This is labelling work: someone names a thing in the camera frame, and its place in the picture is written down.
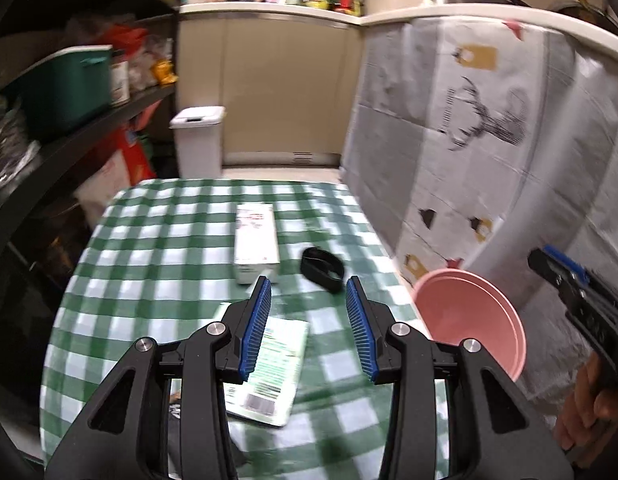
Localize beige kitchen cabinet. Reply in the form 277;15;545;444
175;2;364;167

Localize black storage shelf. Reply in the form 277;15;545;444
0;0;183;271

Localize red rice sack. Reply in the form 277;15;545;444
74;122;156;230

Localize white jar on shelf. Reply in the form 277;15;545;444
110;50;130;106

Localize green storage box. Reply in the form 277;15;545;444
41;44;112;126

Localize green white snack pouch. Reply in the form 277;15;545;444
224;318;309;427

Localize black elastic band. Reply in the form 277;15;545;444
300;246;346;294

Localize deer print cloth cover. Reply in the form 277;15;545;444
342;16;618;415

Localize pink plastic trash bin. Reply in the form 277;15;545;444
412;269;527;380

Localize green checkered tablecloth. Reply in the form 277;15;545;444
40;179;420;479

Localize red white carton box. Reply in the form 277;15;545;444
233;203;281;285

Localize person's right hand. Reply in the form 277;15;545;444
553;352;618;468

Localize white lidded trash can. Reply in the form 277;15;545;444
170;105;225;179

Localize yellow toy on shelf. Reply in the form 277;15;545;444
152;58;179;86

